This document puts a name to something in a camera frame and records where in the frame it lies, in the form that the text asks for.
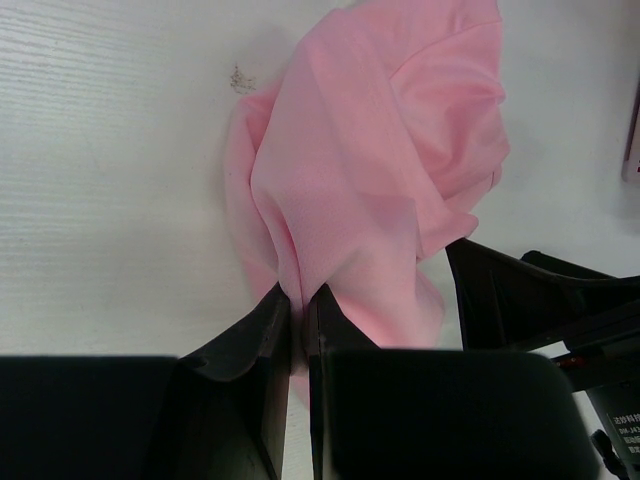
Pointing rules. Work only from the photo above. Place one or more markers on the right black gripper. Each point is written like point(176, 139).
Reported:
point(509, 304)

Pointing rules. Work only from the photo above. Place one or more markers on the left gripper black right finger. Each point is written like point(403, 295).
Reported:
point(327, 329)

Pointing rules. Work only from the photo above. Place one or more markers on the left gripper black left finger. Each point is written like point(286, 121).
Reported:
point(237, 429)

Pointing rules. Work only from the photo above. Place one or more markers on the pink t shirt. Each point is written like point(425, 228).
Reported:
point(365, 157)

